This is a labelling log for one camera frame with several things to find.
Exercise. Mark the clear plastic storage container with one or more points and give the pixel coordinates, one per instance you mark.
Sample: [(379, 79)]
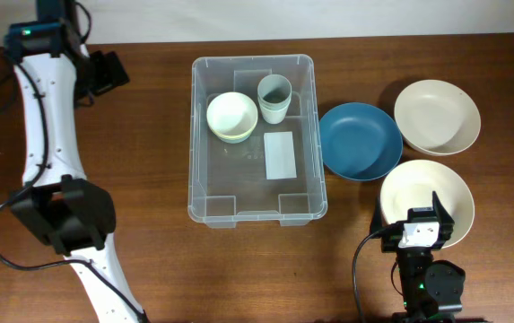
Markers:
[(227, 182)]

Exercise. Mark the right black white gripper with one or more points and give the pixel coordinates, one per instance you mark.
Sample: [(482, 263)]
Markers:
[(391, 240)]

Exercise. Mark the cream bowl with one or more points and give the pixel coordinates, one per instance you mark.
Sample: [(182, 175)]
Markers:
[(412, 184), (437, 118)]

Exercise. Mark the yellow small bowl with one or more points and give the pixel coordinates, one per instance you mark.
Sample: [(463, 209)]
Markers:
[(237, 133)]

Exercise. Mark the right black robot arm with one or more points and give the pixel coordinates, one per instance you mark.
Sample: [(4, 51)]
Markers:
[(431, 289)]

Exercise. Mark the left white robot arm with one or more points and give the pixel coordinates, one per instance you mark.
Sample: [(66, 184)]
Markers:
[(58, 204)]

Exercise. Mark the mint green cup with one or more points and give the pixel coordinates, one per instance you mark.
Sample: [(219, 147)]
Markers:
[(273, 107)]

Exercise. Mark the white small bowl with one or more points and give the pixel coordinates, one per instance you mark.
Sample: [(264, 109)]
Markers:
[(230, 109)]

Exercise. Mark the grey white cup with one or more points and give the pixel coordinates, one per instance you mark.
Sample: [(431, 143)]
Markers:
[(274, 88)]

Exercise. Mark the mint green small bowl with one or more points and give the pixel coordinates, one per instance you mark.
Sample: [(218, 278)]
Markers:
[(234, 139)]

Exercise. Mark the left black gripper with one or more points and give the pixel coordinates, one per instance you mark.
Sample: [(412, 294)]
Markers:
[(116, 74)]

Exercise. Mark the blue shallow bowl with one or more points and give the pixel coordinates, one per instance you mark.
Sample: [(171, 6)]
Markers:
[(360, 142)]

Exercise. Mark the white label in container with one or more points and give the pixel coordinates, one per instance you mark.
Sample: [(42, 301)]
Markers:
[(280, 156)]

